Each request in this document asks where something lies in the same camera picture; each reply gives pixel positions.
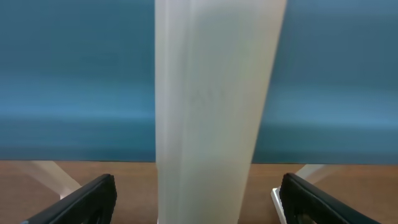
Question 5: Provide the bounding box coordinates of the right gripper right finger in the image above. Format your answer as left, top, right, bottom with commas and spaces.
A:
279, 172, 382, 224

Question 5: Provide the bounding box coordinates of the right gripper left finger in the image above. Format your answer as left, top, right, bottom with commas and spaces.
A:
21, 173, 118, 224

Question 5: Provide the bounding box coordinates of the white and blue stand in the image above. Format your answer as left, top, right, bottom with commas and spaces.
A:
0, 0, 398, 224

